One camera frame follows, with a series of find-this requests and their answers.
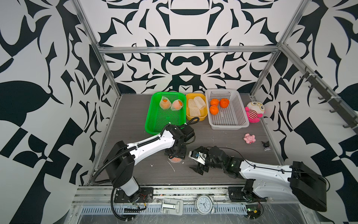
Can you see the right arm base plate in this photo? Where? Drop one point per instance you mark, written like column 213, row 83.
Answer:
column 242, row 194

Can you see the orange being unwrapped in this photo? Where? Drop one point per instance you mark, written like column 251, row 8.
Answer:
column 214, row 102

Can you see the netted orange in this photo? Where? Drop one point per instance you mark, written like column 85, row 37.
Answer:
column 224, row 103
column 214, row 110
column 176, row 105
column 173, row 159
column 165, row 103

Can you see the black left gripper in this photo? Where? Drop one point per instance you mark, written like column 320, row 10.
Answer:
column 182, row 154

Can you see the white rectangular device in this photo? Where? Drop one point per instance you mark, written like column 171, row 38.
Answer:
column 172, row 206

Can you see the green plastic basket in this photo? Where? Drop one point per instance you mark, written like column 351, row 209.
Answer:
column 157, row 118

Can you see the white analog clock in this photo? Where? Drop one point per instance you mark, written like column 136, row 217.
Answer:
column 204, row 205

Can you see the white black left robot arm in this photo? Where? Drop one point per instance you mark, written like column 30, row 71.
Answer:
column 117, row 168

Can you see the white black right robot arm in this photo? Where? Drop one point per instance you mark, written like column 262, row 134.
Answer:
column 296, row 181

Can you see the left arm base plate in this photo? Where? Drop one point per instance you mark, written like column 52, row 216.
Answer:
column 142, row 196

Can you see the small black figurine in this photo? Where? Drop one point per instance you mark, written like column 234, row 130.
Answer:
column 266, row 145

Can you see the pink white plush doll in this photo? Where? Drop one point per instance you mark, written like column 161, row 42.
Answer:
column 254, row 111

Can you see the white perforated plastic basket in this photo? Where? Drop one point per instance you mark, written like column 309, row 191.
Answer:
column 231, row 118

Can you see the small circuit board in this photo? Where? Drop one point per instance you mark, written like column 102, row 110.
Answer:
column 253, row 212

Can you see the white foam net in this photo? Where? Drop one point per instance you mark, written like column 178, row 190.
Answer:
column 191, row 104
column 199, row 102
column 194, row 112

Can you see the small pink pig toy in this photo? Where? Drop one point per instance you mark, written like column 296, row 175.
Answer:
column 249, row 138

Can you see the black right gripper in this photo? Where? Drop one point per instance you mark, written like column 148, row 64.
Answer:
column 199, row 167

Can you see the yellow plastic tub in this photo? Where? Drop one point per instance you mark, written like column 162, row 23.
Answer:
column 203, row 112

